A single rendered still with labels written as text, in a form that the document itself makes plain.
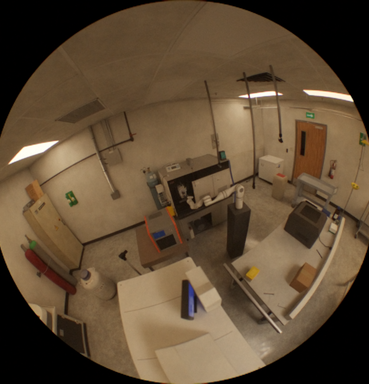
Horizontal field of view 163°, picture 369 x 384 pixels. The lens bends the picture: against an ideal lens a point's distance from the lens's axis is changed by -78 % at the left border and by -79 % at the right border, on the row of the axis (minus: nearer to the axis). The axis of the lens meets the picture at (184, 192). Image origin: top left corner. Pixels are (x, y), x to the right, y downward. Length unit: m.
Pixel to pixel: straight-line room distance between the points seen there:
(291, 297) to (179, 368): 1.14
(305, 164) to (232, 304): 4.13
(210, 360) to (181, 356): 0.13
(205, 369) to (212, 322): 0.26
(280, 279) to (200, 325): 0.96
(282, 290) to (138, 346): 1.23
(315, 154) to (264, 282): 3.79
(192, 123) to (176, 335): 3.40
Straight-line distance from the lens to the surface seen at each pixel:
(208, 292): 0.56
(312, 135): 4.43
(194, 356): 0.67
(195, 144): 3.30
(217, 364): 0.73
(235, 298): 2.26
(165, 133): 3.03
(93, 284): 2.45
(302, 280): 1.40
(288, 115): 4.65
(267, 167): 4.59
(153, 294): 0.86
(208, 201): 1.46
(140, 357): 0.88
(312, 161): 4.55
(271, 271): 1.50
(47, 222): 3.50
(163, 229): 1.63
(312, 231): 1.67
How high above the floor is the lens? 2.20
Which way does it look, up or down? 29 degrees down
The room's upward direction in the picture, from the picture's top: 13 degrees counter-clockwise
